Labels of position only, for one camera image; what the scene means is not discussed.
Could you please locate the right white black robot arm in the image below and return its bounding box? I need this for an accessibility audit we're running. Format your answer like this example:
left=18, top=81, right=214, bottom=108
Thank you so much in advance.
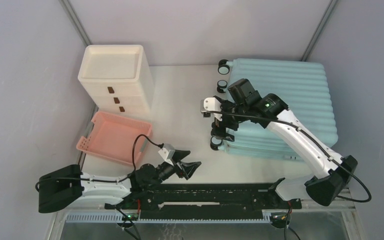
left=200, top=78, right=358, bottom=208

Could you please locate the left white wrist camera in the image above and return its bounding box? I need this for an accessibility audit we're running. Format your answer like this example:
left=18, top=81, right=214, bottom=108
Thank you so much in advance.
left=158, top=143, right=176, bottom=166

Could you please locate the white slotted cable duct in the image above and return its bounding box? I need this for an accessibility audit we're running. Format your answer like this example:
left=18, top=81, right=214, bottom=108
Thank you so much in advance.
left=65, top=212, right=272, bottom=224

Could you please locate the black mounting rail base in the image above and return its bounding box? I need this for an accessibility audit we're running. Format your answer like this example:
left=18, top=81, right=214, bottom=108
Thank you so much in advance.
left=104, top=183, right=302, bottom=219

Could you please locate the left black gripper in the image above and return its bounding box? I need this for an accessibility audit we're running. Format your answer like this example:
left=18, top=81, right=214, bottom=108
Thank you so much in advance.
left=148, top=149, right=201, bottom=189

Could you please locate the light blue ribbed suitcase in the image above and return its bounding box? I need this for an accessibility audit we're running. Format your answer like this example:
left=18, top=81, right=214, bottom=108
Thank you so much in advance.
left=204, top=58, right=338, bottom=160

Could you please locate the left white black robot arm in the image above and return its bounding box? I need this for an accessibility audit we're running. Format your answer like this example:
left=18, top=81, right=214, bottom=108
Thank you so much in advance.
left=35, top=146, right=202, bottom=214

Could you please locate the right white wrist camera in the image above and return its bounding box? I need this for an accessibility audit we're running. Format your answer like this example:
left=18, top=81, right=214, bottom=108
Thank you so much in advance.
left=200, top=97, right=220, bottom=118

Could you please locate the pink perforated plastic basket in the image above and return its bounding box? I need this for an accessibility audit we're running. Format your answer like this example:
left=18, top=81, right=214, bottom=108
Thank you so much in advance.
left=76, top=111, right=153, bottom=166

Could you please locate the left black camera cable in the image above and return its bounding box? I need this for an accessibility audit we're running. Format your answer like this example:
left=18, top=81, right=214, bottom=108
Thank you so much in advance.
left=35, top=134, right=165, bottom=193

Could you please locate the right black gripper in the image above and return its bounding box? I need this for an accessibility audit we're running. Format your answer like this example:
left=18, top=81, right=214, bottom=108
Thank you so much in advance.
left=211, top=98, right=249, bottom=142

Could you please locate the white three-drawer storage cabinet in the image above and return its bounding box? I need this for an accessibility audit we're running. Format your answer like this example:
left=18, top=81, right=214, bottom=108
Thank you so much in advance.
left=77, top=44, right=155, bottom=118

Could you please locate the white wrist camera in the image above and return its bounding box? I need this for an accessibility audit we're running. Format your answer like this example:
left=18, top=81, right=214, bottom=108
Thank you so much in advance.
left=200, top=97, right=220, bottom=118
left=158, top=143, right=176, bottom=166

